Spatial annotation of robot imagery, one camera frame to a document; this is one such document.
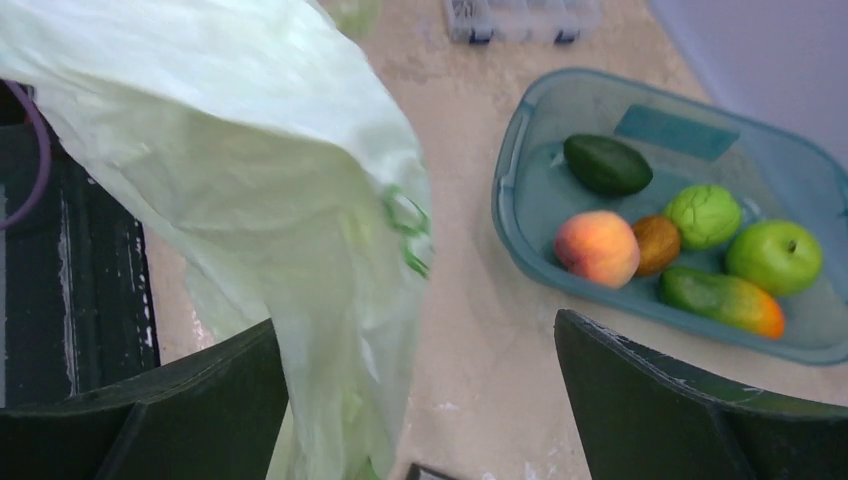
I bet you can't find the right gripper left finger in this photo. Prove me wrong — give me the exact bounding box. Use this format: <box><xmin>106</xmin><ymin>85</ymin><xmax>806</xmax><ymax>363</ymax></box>
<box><xmin>1</xmin><ymin>321</ymin><xmax>288</xmax><ymax>479</ymax></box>

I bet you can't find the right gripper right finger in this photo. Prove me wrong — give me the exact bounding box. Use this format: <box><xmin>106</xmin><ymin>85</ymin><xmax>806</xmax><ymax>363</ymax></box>
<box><xmin>554</xmin><ymin>309</ymin><xmax>847</xmax><ymax>479</ymax></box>

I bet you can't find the green orange fake mango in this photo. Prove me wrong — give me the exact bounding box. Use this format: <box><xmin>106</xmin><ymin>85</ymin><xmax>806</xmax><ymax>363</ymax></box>
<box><xmin>658</xmin><ymin>266</ymin><xmax>786</xmax><ymax>340</ymax></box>

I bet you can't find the orange fake peach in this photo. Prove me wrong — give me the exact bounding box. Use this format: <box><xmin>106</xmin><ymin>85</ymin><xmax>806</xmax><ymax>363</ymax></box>
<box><xmin>554</xmin><ymin>210</ymin><xmax>640</xmax><ymax>289</ymax></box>

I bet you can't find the brown fake kiwi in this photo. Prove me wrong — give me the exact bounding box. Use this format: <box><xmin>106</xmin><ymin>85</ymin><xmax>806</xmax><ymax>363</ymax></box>
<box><xmin>631</xmin><ymin>215</ymin><xmax>682</xmax><ymax>277</ymax></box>

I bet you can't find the green fake lime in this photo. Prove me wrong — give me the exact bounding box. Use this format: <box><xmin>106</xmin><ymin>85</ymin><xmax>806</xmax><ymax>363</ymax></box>
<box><xmin>663</xmin><ymin>184</ymin><xmax>744</xmax><ymax>250</ymax></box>

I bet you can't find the teal plastic bin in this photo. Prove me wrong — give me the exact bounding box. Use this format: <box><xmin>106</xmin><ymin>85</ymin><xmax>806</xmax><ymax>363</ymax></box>
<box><xmin>492</xmin><ymin>68</ymin><xmax>847</xmax><ymax>365</ymax></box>

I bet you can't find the green fake apple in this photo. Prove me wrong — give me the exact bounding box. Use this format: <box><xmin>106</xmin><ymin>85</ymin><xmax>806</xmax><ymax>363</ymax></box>
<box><xmin>724</xmin><ymin>219</ymin><xmax>823</xmax><ymax>296</ymax></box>

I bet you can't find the dark green fake avocado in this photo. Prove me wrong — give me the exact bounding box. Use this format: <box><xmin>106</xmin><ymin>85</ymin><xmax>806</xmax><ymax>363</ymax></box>
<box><xmin>563</xmin><ymin>134</ymin><xmax>654</xmax><ymax>197</ymax></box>

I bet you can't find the light green plastic bag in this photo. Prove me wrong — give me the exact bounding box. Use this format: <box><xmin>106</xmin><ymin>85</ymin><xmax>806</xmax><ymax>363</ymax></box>
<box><xmin>1</xmin><ymin>1</ymin><xmax>433</xmax><ymax>479</ymax></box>

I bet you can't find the clear plastic organizer box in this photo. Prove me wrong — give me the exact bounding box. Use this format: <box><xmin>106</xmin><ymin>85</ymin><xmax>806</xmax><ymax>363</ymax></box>
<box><xmin>442</xmin><ymin>0</ymin><xmax>602</xmax><ymax>45</ymax></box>

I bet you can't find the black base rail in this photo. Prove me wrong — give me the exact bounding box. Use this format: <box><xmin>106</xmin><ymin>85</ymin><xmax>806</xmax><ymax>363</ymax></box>
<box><xmin>0</xmin><ymin>82</ymin><xmax>162</xmax><ymax>409</ymax></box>

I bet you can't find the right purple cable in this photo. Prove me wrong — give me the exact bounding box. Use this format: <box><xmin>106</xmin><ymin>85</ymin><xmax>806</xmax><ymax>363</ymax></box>
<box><xmin>0</xmin><ymin>80</ymin><xmax>53</xmax><ymax>232</ymax></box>

